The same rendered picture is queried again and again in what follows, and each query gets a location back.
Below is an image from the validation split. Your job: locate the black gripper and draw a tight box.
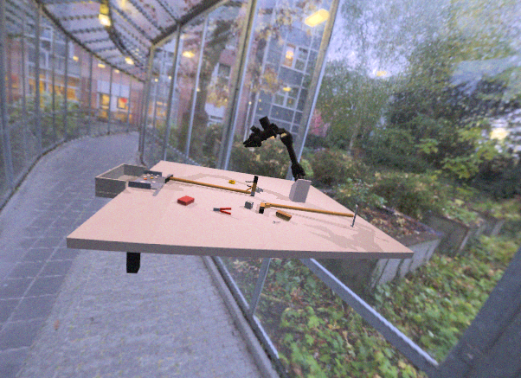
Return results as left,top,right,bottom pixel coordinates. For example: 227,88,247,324
243,131,267,147

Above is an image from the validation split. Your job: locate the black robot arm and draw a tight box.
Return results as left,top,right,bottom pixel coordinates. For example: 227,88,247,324
250,116,306,182

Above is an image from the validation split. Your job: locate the red square tile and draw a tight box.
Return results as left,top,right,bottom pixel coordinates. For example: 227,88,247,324
177,196,195,206

